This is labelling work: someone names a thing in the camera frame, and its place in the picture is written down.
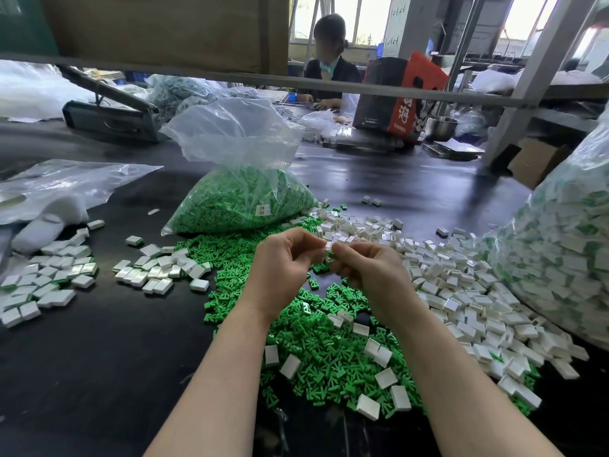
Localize person's right forearm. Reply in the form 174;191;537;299
390;307;565;457

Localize pile of white plastic caps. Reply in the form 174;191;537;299
261;201;593;423

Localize person's right hand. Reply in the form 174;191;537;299
330;241;421;326

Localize metal bowl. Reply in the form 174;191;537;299
425;116;459;143

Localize crumpled white plastic bag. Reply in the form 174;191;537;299
299;109;343;143

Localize clear bag of pale parts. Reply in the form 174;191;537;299
147;75;291;121

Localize bag of green clips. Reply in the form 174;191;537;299
160;96;318;236

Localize cardboard box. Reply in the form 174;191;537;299
508;136;574;189

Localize large bag of white caps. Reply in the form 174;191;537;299
488;102;609;350

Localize empty clear plastic bag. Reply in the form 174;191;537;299
0;159;163;255

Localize pile of assembled white pieces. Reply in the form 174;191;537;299
0;218;106;329

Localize brown board panel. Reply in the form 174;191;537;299
0;0;291;72

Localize black table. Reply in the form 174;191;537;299
0;87;609;457

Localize pile of green parts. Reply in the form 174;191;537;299
179;216;542;420

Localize person's left hand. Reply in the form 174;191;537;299
240;229;329;320

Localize black and red box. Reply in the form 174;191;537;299
353;50;450;142

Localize white paper sheets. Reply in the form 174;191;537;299
424;136;485;160

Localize white plastic sheet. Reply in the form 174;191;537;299
0;60;95;123

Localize white bags on shelf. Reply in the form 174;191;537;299
470;67;601;93

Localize person's left forearm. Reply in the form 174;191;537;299
145;304;279;457

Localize grey metal shelf frame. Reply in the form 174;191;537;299
0;0;609;170

